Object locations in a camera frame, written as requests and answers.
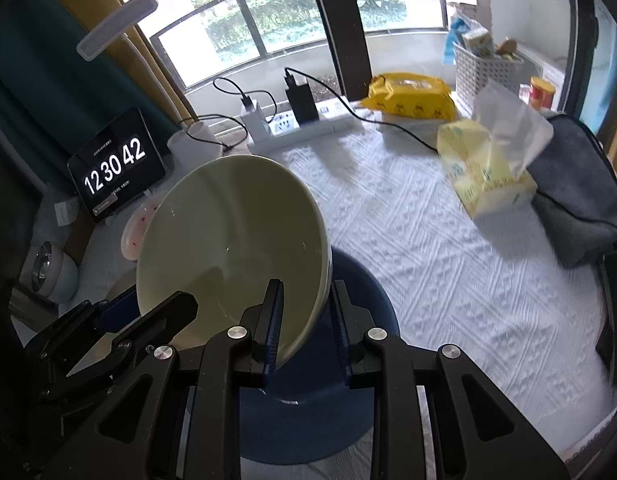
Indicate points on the white desk lamp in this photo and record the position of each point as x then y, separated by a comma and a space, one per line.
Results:
116, 25

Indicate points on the blue plastic bag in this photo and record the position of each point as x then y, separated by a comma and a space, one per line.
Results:
453, 40

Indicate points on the brown cardboard box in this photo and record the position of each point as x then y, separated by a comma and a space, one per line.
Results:
81, 240

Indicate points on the black sliding door frame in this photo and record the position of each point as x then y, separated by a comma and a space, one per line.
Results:
338, 25

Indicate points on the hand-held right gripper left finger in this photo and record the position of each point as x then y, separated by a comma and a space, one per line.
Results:
274, 320

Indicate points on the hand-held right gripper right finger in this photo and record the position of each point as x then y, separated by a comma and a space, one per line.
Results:
338, 330

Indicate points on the black tablet showing clock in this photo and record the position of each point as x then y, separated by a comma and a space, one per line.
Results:
113, 165

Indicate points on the red can with yellow lid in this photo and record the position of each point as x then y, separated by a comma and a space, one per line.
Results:
541, 95

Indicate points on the cream bowl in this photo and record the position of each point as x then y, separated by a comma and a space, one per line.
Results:
228, 240

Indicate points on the light blue steel-lined bowl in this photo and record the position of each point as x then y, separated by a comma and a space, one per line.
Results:
68, 285

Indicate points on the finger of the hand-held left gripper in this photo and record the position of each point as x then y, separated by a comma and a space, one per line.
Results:
158, 317
121, 310

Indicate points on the yellow wet wipes pack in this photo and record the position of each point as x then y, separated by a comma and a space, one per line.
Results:
408, 95

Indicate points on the white charger plug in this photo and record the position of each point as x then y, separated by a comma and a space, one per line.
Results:
253, 120

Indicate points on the clear plastic bag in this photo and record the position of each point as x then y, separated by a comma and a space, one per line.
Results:
44, 220

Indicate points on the grey folded cloth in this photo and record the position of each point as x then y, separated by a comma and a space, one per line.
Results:
573, 185

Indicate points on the white plastic basket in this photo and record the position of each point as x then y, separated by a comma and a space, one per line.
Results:
483, 72

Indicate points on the teal curtain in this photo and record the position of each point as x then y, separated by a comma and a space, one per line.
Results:
63, 100

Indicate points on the black charger plug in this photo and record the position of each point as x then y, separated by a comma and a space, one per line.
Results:
301, 105

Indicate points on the white air conditioner unit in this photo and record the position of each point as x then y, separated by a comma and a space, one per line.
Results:
548, 67

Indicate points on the white power strip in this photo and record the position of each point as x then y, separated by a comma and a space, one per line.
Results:
318, 120

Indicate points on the white textured tablecloth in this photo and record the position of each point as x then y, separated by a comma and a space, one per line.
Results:
438, 285

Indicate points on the small white box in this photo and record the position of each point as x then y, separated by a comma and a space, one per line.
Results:
64, 212

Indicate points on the yellow tissue pack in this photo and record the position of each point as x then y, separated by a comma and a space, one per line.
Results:
488, 175

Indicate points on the pink patterned plate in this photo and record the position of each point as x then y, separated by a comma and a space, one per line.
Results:
136, 232

